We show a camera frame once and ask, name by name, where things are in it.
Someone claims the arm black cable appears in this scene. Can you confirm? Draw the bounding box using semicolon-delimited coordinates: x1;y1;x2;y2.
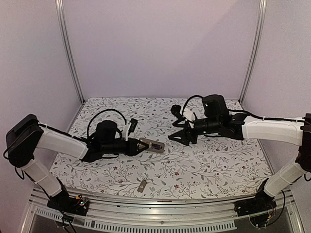
182;95;205;115
87;109;128;139

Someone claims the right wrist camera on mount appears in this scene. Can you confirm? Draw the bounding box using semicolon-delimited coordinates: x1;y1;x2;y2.
171;105;197;123

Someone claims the floral patterned table mat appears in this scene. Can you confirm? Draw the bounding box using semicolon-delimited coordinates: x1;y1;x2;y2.
50;98;271;199

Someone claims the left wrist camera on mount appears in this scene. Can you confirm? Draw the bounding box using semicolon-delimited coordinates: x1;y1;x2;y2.
122;118;138;141

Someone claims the grey battery compartment cover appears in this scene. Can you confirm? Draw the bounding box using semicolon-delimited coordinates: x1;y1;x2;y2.
137;180;147;193

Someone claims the right aluminium frame post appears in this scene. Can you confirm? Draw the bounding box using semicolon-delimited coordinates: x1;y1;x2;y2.
239;0;267;105

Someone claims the white slotted cable duct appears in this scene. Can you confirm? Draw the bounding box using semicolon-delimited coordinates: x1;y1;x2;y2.
34;206;238;232

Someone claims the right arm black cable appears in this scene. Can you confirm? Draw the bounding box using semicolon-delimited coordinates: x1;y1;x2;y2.
182;95;205;115

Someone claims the white remote control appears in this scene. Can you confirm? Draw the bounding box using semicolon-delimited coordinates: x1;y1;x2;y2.
140;138;165;153

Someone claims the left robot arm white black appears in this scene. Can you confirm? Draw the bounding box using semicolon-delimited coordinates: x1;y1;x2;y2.
3;114;149;211

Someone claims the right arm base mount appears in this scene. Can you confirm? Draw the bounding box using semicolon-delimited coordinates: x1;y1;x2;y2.
234;178;276;216

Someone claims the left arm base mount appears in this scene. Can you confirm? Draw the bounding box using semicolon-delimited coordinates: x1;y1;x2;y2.
47;190;89;216

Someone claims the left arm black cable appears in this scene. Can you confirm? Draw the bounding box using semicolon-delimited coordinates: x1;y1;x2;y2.
87;109;128;139

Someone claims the aluminium frame post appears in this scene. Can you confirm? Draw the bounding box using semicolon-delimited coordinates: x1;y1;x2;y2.
55;0;85;104
239;0;267;105

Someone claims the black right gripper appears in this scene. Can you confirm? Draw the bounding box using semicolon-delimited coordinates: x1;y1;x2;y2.
169;117;221;146

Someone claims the front aluminium rail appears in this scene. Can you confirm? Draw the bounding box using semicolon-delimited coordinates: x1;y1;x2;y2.
28;186;296;225

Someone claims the left aluminium frame post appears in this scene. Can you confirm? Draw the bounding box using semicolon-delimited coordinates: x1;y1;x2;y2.
55;0;85;104

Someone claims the black battery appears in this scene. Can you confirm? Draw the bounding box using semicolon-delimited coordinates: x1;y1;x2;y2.
152;144;162;150

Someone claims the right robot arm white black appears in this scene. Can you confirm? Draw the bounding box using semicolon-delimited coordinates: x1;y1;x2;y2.
168;94;311;212

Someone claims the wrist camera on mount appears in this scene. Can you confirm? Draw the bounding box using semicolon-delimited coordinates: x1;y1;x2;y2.
171;105;197;123
122;118;138;141

